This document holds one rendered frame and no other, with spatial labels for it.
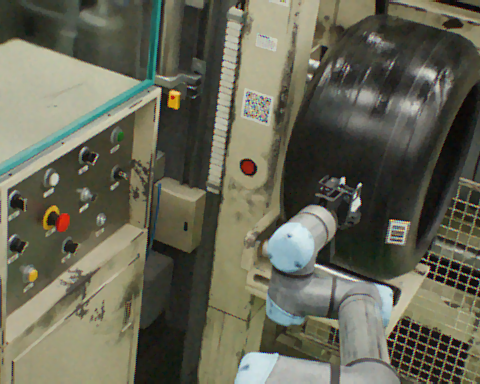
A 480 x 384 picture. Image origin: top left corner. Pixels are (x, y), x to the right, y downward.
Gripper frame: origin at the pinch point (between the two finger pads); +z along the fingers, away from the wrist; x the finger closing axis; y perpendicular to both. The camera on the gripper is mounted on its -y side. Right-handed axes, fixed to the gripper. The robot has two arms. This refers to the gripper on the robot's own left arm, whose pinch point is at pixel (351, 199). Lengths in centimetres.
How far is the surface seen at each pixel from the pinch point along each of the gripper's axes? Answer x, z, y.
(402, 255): -11.4, 9.3, -12.4
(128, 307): 48, 4, -49
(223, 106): 41.3, 22.8, 1.2
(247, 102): 34.9, 21.2, 4.7
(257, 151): 30.5, 22.5, -6.6
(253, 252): 23.2, 14.0, -27.7
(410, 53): 0.0, 17.6, 27.5
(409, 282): -9, 42, -35
